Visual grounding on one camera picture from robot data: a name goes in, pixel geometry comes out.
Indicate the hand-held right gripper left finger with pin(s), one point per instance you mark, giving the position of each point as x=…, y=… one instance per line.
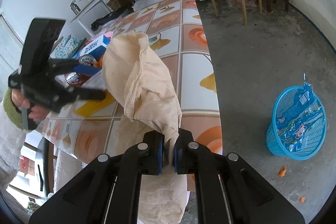
x=158, y=155

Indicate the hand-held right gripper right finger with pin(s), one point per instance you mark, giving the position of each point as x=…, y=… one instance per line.
x=178, y=158

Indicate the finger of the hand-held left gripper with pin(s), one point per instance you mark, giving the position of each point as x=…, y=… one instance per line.
x=92, y=95
x=89, y=70

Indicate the beige cloth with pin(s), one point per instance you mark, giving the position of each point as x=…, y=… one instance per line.
x=141, y=77

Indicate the blue plastic basket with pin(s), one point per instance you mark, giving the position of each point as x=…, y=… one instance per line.
x=275, y=140

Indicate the blue plastic wrapper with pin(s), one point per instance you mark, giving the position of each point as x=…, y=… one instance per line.
x=296, y=134
x=302, y=103

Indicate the person's left forearm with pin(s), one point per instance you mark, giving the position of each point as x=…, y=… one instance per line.
x=10, y=140

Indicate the person's left hand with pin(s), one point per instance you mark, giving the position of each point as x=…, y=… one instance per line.
x=39, y=112

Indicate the blue and white carton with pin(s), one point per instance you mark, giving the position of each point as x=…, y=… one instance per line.
x=97, y=44

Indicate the floral cushion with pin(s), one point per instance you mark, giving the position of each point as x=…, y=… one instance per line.
x=68, y=47

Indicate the white door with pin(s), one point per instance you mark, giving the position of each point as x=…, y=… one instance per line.
x=10, y=45

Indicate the black cloth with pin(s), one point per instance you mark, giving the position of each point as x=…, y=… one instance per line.
x=113, y=18

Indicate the steel thermos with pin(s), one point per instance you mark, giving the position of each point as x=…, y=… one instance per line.
x=75, y=7

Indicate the cardboard box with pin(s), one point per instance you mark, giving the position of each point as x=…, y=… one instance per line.
x=118, y=2

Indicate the patterned tablecloth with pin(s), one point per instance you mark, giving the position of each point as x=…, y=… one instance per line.
x=183, y=61

